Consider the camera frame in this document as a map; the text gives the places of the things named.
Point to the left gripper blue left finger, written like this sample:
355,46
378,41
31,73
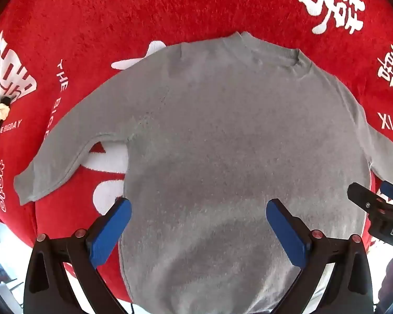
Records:
106,230

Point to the grey knit sweater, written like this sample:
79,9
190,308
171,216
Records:
214,130

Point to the red wedding bedspread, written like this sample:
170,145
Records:
54,53

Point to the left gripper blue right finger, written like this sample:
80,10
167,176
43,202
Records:
291,232

